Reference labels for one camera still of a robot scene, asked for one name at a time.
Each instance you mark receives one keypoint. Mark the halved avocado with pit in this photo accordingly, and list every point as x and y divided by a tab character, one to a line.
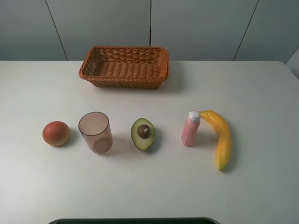
142	134

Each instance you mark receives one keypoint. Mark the pink bottle white cap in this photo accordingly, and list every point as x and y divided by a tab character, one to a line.
190	129

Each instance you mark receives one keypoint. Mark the translucent pink plastic cup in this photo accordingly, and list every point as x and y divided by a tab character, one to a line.
95	129

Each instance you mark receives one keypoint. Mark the black tray edge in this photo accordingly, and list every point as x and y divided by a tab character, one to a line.
190	220

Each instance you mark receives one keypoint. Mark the brown wicker basket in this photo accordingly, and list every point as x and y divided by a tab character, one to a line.
123	66

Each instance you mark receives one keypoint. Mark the red orange tomato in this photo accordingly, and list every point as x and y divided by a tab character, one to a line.
56	133

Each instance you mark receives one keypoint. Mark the yellow banana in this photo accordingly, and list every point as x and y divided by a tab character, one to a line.
224	142

